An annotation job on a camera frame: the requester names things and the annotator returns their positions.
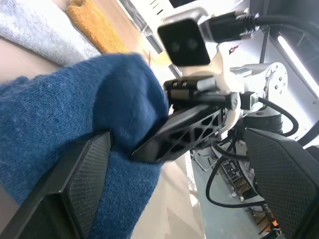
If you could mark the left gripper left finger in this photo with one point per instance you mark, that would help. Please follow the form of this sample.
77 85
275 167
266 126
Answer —
74 186

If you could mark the blue sock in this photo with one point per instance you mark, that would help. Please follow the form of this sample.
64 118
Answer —
62 104

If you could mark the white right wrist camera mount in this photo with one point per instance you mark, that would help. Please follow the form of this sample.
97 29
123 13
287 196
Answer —
219 64

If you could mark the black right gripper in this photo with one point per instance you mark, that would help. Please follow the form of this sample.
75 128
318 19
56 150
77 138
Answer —
182 93

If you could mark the light grey sock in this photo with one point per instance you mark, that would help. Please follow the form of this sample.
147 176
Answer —
30 32

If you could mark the mustard yellow sock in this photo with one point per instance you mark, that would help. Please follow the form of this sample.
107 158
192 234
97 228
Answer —
97 27

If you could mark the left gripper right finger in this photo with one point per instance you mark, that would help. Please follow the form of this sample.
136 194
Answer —
286 179

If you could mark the white plastic basket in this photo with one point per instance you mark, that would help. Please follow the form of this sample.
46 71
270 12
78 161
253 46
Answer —
159 10

